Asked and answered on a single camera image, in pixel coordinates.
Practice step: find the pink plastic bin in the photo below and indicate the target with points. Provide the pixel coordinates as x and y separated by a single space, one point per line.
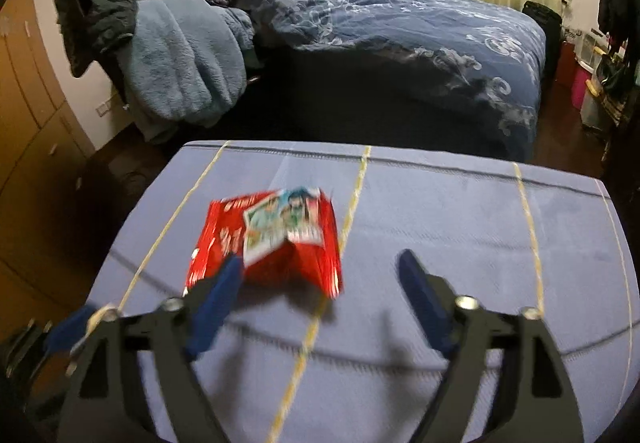
581 88

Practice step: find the bed with blue duvet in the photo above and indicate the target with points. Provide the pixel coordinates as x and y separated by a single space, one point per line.
390 33

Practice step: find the black bag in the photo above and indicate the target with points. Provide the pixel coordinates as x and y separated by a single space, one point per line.
612 73

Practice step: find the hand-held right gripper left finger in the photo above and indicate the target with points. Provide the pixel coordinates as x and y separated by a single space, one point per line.
220 295

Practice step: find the white wall socket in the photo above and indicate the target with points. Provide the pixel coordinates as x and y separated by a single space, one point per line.
103 109

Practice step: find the clear storage bin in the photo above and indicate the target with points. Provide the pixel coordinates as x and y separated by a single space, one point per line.
592 108

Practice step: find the light wooden wardrobe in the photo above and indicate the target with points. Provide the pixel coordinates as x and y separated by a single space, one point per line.
30 133

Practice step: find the black suitcase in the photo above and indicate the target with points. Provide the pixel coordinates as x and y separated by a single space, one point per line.
542 33

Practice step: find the dark grey padded jacket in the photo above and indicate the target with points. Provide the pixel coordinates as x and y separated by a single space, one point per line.
100 8

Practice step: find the red snack packet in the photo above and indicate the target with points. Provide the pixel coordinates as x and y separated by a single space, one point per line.
270 243

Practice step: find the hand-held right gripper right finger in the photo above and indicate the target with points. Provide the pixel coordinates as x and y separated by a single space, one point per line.
422 295

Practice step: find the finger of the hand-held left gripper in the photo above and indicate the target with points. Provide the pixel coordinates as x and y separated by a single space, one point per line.
70 327

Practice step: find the light blue fleece blanket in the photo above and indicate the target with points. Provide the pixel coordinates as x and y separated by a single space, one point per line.
185 58

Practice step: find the clear plastic container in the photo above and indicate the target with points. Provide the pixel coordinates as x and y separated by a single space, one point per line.
590 50

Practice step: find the black hanging jacket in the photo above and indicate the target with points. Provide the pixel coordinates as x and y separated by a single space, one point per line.
612 3

